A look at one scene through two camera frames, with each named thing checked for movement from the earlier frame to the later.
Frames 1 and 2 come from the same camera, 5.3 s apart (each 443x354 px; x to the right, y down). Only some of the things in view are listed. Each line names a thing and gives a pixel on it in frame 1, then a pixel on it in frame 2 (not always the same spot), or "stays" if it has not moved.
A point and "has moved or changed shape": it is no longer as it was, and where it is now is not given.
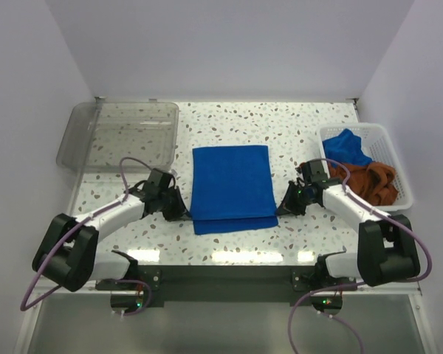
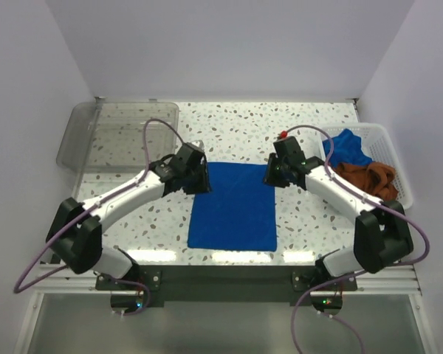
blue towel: (232, 189) has moved or changed shape
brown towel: (374, 182) stays
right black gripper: (288, 206) → (269, 178)
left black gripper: (179, 212) → (204, 184)
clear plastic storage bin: (97, 136) stays
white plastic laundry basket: (382, 149) stays
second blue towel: (345, 147) stays
